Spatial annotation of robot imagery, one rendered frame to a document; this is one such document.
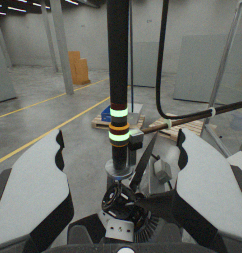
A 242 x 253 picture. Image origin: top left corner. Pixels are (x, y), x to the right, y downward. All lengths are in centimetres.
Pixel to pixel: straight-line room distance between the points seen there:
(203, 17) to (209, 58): 694
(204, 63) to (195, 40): 76
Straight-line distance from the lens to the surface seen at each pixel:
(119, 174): 36
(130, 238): 59
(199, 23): 1243
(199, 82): 580
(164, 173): 84
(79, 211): 210
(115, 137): 30
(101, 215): 72
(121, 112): 28
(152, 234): 64
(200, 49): 570
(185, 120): 43
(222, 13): 1253
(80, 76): 851
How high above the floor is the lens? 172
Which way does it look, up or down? 28 degrees down
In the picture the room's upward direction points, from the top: straight up
